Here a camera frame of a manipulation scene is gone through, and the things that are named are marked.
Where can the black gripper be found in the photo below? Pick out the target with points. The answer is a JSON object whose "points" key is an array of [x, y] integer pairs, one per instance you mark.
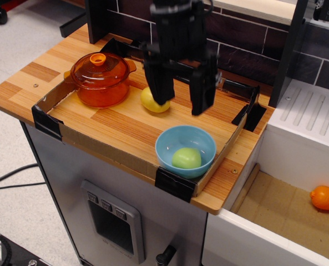
{"points": [[181, 50]]}

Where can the green plastic pear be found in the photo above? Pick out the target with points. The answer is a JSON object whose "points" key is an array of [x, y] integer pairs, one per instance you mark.
{"points": [[186, 158]]}

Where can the light blue bowl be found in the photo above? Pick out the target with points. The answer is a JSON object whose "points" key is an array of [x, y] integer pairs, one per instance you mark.
{"points": [[181, 136]]}

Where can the yellow plastic potato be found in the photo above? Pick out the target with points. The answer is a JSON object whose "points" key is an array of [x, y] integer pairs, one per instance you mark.
{"points": [[150, 104]]}

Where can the orange transparent pot with lid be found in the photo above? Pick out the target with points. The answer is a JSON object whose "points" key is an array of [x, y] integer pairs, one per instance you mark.
{"points": [[101, 79]]}

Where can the grey toy oven front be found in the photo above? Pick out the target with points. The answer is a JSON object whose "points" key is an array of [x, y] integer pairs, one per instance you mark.
{"points": [[117, 223]]}

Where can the white toy sink unit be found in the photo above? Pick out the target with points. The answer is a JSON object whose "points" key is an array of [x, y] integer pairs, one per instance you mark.
{"points": [[269, 218]]}

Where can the black oven knob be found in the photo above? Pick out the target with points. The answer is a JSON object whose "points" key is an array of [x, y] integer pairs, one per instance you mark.
{"points": [[164, 258]]}

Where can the orange plastic carrot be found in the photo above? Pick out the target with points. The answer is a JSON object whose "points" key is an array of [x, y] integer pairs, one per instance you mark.
{"points": [[320, 197]]}

